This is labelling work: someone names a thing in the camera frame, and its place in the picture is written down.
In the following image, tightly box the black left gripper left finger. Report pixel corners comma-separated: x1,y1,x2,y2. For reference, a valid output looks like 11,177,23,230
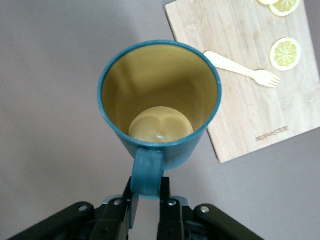
89,176,140,240

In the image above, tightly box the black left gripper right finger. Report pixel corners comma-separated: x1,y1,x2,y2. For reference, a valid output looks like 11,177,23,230
156,176,186,240

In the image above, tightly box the teal cup yellow inside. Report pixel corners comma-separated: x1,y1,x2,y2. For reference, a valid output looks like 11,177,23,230
97,39,223,201

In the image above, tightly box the bamboo cutting board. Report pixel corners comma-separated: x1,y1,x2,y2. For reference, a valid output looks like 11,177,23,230
164,0,320,164

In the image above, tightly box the yellow plastic fork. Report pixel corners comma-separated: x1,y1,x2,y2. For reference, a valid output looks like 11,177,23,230
203,51,281,89

